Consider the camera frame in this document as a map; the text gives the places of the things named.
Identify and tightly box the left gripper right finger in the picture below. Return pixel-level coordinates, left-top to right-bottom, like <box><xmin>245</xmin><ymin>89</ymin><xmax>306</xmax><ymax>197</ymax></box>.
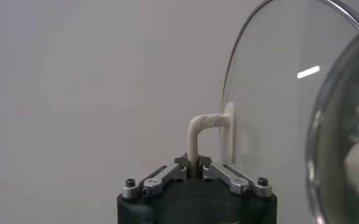
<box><xmin>198</xmin><ymin>154</ymin><xmax>273</xmax><ymax>199</ymax></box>

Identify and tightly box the perforated stainless steel steamer basket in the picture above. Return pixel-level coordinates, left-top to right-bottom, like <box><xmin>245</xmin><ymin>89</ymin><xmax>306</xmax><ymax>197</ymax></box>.
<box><xmin>305</xmin><ymin>32</ymin><xmax>359</xmax><ymax>224</ymax></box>

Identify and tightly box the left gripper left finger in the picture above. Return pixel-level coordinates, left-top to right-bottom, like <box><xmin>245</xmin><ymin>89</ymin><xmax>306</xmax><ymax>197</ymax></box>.
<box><xmin>121</xmin><ymin>153</ymin><xmax>188</xmax><ymax>200</ymax></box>

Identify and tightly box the glass lid with white handle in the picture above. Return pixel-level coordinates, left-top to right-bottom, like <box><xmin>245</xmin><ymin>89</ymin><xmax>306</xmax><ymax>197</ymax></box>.
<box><xmin>187</xmin><ymin>0</ymin><xmax>359</xmax><ymax>224</ymax></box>

